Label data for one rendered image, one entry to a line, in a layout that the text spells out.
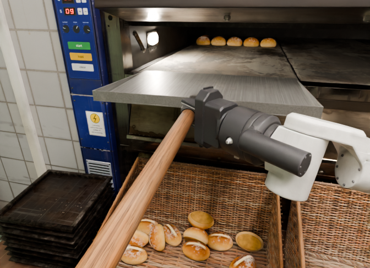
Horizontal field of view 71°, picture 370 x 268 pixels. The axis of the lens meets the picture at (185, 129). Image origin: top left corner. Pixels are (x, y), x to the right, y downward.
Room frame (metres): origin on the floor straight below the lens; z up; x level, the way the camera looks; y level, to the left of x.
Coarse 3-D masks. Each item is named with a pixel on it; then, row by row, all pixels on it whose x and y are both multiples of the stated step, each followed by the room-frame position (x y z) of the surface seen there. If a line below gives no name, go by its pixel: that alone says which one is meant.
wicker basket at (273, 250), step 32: (160, 192) 0.84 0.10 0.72; (192, 192) 0.82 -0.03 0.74; (224, 192) 0.79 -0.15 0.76; (256, 192) 0.77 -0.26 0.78; (160, 224) 0.80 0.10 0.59; (224, 224) 0.76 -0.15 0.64; (256, 224) 0.73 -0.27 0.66; (160, 256) 0.65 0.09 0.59; (224, 256) 0.65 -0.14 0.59; (256, 256) 0.65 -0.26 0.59
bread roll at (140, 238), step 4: (136, 232) 0.70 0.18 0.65; (140, 232) 0.70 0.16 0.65; (136, 236) 0.69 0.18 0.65; (140, 236) 0.69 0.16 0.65; (144, 236) 0.69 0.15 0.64; (148, 236) 0.71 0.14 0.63; (132, 240) 0.68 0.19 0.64; (136, 240) 0.68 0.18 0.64; (140, 240) 0.68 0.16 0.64; (144, 240) 0.68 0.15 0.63; (148, 240) 0.69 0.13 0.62; (128, 244) 0.68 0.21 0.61; (136, 244) 0.67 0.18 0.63; (140, 244) 0.67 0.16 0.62; (144, 244) 0.68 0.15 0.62
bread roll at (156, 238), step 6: (156, 228) 0.72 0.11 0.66; (162, 228) 0.72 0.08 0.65; (150, 234) 0.70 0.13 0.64; (156, 234) 0.69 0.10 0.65; (162, 234) 0.69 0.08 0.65; (150, 240) 0.68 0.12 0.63; (156, 240) 0.67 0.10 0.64; (162, 240) 0.68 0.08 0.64; (156, 246) 0.66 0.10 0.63; (162, 246) 0.67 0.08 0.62
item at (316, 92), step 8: (136, 72) 0.98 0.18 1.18; (312, 88) 0.78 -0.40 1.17; (320, 88) 0.78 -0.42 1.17; (328, 88) 0.77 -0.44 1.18; (336, 88) 0.77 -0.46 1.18; (344, 88) 0.76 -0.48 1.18; (352, 88) 0.76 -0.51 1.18; (360, 88) 0.76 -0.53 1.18; (368, 88) 0.76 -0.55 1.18; (320, 96) 0.78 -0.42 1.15; (328, 96) 0.77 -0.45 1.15; (336, 96) 0.77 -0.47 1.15; (344, 96) 0.76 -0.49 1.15; (352, 96) 0.75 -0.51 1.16; (360, 96) 0.75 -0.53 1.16; (368, 96) 0.74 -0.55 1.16
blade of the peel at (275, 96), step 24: (144, 72) 0.96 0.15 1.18; (168, 72) 0.96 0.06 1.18; (96, 96) 0.64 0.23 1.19; (120, 96) 0.63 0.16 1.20; (144, 96) 0.61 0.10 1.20; (168, 96) 0.60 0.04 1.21; (240, 96) 0.67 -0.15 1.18; (264, 96) 0.67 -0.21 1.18; (288, 96) 0.67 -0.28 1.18; (312, 96) 0.61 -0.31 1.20
